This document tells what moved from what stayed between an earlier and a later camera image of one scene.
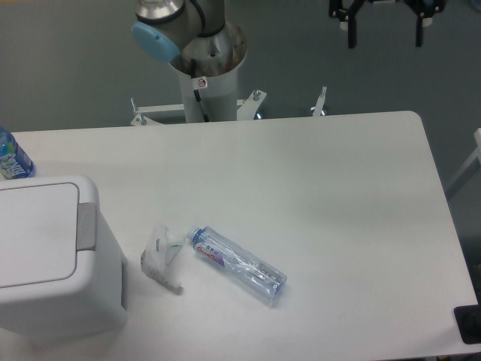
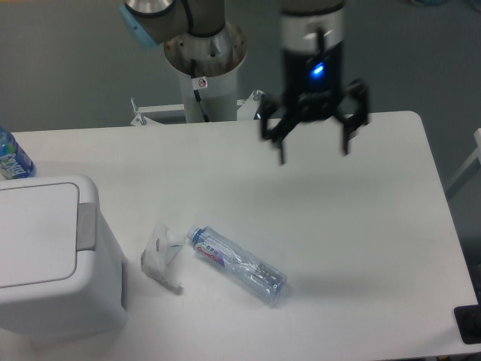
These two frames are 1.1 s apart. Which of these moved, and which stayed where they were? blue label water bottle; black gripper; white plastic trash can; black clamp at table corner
Moved: black gripper
Stayed: black clamp at table corner; white plastic trash can; blue label water bottle
